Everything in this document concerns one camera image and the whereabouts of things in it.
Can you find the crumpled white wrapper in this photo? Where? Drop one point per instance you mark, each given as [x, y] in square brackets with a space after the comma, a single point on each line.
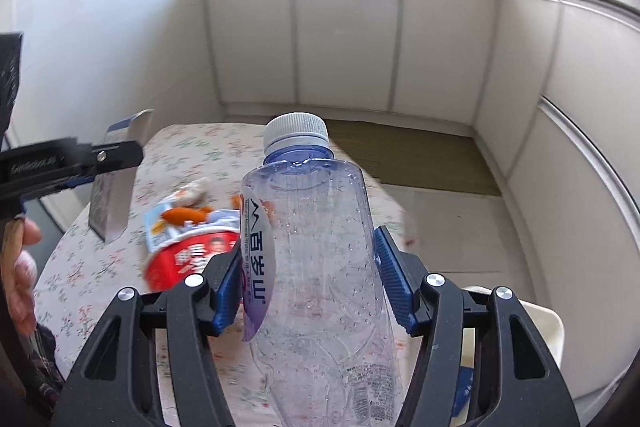
[190, 194]

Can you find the orange wrapper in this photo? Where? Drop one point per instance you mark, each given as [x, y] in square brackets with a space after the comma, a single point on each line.
[187, 214]

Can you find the white trash bin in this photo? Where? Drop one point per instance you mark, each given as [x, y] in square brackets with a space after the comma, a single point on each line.
[535, 332]

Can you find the blue white wrapper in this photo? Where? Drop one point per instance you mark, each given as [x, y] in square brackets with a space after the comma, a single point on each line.
[157, 232]

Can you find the red instant noodle cup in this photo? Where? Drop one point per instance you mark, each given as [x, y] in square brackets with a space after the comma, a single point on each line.
[175, 264]

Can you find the white kitchen cabinets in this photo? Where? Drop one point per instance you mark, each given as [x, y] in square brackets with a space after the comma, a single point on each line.
[350, 37]

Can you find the clear plastic bottle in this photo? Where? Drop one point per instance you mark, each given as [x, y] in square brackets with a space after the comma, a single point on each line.
[320, 257]

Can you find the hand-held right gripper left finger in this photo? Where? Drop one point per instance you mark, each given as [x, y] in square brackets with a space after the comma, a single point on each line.
[227, 287]

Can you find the brown floor mat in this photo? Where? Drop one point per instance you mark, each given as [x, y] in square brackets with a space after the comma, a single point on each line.
[425, 157]

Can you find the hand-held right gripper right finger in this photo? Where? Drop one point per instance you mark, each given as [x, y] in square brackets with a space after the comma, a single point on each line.
[395, 277]

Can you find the plaid clothing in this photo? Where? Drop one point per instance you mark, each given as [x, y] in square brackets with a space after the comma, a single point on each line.
[45, 367]

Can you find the silver foil packet blue edge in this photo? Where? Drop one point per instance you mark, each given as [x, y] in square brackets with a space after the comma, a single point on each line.
[112, 202]

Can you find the person's left hand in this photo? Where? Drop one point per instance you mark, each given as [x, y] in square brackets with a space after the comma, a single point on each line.
[17, 277]

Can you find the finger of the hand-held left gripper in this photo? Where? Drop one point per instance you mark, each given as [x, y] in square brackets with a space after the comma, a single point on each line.
[120, 154]
[77, 182]

